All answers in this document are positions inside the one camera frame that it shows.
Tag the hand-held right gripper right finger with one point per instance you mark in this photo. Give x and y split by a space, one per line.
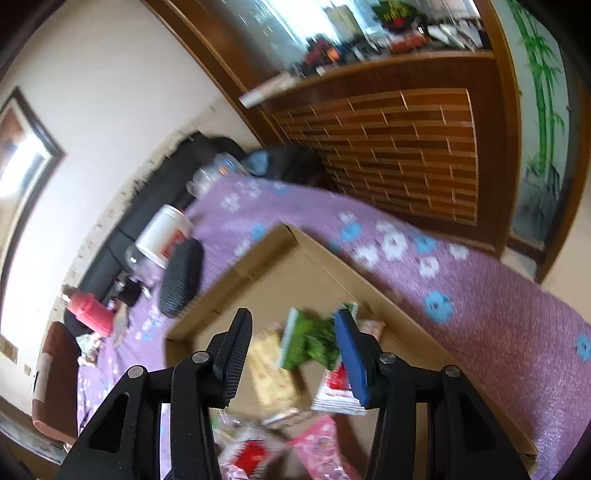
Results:
353 364

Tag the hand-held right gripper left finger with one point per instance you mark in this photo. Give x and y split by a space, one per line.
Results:
233 364

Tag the white red snack packet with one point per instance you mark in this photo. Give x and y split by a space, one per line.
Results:
249 454
334 390

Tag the green snack packet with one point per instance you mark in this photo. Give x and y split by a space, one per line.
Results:
309 341

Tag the pink snack packet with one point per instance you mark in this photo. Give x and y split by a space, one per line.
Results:
323 450

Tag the cardboard box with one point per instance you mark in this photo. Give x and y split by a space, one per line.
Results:
277 277

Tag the yellow cracker bar packet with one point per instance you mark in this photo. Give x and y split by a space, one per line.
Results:
272 374

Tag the black glasses case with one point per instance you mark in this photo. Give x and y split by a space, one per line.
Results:
180 281

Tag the grey flat pouch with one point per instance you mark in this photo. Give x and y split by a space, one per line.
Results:
121 323

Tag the purple floral tablecloth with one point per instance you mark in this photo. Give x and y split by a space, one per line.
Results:
485 323

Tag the clear glass jar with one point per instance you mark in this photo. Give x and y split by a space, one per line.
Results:
138 263

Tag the white crumpled cloth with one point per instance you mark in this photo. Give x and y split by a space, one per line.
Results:
90 350

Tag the white plastic jar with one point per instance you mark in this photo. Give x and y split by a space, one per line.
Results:
161 230

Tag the pink thermos bottle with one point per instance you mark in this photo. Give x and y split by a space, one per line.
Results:
90 314

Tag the brown armchair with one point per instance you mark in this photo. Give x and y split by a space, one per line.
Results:
55 369

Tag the black sofa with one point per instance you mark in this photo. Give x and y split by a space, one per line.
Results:
152 194

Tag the clear labelled plastic bottle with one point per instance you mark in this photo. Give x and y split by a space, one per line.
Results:
226 164

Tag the wooden brick-pattern counter partition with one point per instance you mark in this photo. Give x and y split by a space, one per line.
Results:
392 152

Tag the long white box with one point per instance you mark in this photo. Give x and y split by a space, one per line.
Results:
268 91

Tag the framed horse painting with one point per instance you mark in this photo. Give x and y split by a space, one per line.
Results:
23 161

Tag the bamboo print glass panel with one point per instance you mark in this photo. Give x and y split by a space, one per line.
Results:
545 115

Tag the clutter of small counter items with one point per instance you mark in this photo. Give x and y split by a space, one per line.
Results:
392 27

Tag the yellow wall plaque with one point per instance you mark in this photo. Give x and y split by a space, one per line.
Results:
7 349

